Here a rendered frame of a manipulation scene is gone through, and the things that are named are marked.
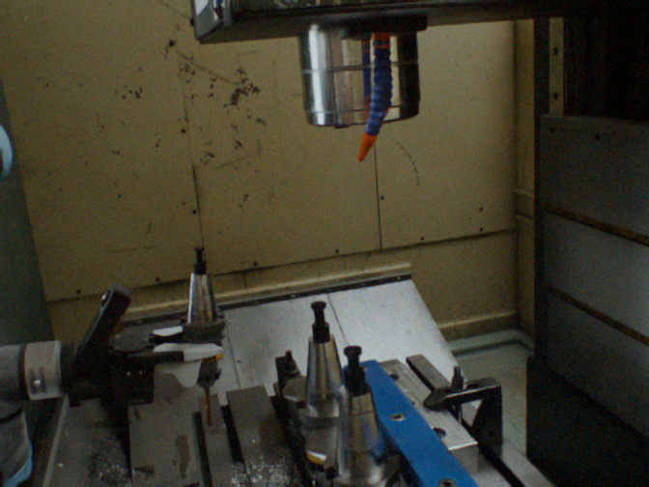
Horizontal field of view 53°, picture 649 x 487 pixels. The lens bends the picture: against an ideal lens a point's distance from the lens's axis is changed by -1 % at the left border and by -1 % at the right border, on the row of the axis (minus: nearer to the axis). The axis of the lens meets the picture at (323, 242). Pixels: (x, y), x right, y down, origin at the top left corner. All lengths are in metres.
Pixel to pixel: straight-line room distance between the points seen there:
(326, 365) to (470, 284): 1.63
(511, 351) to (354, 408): 1.76
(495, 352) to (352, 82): 1.54
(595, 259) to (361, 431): 0.78
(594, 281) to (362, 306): 0.93
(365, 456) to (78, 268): 1.50
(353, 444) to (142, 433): 1.25
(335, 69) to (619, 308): 0.65
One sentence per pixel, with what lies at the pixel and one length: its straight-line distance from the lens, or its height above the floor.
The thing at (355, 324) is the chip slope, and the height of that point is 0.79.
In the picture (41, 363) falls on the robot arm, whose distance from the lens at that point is 0.94.
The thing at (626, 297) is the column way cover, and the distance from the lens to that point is 1.20.
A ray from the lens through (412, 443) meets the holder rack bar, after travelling 0.60.
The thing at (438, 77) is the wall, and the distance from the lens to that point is 2.07.
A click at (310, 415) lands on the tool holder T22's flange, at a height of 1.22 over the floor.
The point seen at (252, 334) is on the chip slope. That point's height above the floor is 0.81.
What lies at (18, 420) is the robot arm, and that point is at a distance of 0.99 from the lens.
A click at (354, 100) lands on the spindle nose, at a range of 0.85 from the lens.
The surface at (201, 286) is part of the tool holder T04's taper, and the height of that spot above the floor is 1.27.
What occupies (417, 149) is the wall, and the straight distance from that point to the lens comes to 2.05.
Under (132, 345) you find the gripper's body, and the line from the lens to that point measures 0.93.
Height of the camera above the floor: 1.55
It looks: 15 degrees down
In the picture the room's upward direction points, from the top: 5 degrees counter-clockwise
